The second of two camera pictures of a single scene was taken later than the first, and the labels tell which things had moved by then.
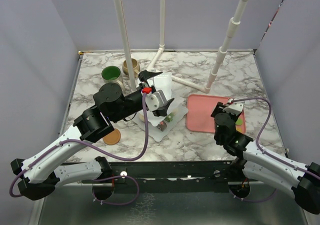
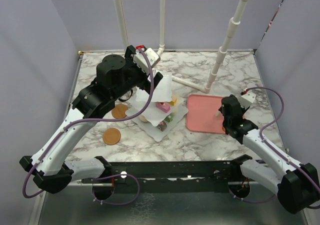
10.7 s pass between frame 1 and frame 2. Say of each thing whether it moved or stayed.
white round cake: stayed
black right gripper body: moved
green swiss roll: stayed
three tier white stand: stayed
